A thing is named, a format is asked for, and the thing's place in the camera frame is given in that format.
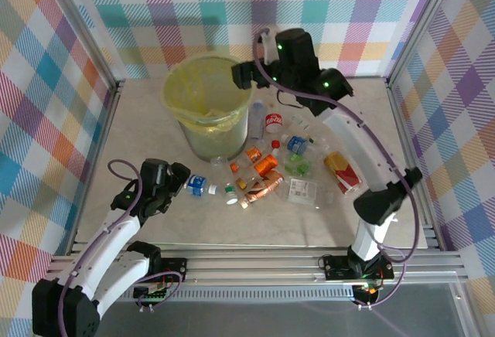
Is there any yellow bin liner bag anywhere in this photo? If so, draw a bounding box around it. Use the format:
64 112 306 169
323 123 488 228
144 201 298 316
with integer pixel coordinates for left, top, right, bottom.
162 53 256 139

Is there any aluminium side rail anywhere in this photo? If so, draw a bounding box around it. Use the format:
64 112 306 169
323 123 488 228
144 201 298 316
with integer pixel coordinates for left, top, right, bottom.
386 80 442 251
67 80 127 255

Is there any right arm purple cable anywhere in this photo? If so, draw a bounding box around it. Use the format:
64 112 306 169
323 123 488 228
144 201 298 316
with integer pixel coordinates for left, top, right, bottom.
252 27 423 309

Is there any red white label bottle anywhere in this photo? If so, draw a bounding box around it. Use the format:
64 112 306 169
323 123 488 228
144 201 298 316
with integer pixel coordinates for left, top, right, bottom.
264 111 286 134

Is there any aluminium frame post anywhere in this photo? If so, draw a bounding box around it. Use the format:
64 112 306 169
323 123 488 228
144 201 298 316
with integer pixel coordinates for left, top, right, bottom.
386 0 465 87
36 0 125 94

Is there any grey metal panel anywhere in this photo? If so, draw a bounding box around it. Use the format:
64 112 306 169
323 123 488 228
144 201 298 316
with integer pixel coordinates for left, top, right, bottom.
49 282 465 337

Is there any controller circuit board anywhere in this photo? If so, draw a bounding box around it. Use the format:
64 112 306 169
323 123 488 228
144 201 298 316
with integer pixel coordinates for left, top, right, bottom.
133 284 173 308
353 281 384 304

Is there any flat clear bottle white label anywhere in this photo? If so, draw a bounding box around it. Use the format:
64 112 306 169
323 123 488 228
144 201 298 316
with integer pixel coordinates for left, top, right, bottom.
277 176 336 211

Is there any orange label bottle red cap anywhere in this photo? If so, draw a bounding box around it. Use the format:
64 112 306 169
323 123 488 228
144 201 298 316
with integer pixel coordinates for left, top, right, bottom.
251 139 282 179

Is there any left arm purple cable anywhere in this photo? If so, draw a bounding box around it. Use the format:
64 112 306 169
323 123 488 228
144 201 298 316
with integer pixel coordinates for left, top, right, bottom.
57 159 183 337

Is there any clear plastic bin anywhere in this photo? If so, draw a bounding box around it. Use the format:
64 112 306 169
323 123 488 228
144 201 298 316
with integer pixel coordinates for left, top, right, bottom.
162 53 256 162

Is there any tall clear plastic bottle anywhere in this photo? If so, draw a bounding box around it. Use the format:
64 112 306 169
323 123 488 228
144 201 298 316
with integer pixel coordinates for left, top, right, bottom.
249 99 268 141

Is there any clear bottle green label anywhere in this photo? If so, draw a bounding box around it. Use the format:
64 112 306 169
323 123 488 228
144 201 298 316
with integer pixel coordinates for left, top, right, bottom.
272 148 313 179

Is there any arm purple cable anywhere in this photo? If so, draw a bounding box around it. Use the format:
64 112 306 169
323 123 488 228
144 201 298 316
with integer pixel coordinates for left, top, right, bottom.
252 27 423 309
57 159 183 337

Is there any small bottle blue label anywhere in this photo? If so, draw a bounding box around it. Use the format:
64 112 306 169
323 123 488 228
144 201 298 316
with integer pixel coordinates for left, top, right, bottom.
280 134 310 155

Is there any clear bottle large blue label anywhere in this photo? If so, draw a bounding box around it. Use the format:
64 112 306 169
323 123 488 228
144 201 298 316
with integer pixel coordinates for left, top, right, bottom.
184 173 220 199

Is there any slotted grey cable duct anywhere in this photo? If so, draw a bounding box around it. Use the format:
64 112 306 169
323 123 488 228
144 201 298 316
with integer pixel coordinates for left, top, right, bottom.
61 289 357 302

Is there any small clear bottle green print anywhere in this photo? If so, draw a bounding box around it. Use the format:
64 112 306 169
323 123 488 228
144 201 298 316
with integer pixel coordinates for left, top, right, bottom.
290 114 311 130

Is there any small bottle with green cap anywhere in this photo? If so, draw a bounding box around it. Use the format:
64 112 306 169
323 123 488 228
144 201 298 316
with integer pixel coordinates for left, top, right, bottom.
224 182 240 206

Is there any copper label plastic bottle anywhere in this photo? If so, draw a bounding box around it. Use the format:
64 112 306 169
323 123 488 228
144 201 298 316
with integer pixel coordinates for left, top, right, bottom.
238 169 285 209

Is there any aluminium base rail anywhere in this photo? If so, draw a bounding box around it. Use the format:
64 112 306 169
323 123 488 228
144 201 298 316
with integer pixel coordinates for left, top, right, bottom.
43 243 471 288

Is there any small bottle orange cap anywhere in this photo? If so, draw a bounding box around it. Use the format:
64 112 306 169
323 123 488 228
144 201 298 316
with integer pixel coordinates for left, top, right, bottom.
229 145 264 173

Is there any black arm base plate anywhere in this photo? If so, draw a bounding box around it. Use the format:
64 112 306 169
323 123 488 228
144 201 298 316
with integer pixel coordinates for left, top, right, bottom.
159 257 189 284
323 254 395 282

